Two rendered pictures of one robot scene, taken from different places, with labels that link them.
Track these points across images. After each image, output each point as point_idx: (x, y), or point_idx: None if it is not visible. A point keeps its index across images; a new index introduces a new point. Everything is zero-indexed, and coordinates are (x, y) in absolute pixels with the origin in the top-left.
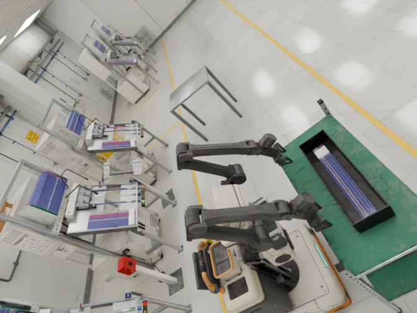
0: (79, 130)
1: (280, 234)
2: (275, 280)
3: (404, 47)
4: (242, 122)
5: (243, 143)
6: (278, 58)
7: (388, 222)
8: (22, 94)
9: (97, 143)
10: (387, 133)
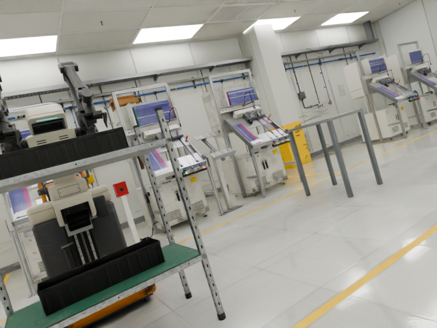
0: (236, 102)
1: None
2: (70, 250)
3: None
4: (339, 201)
5: (82, 86)
6: None
7: None
8: (262, 64)
9: (238, 121)
10: (318, 310)
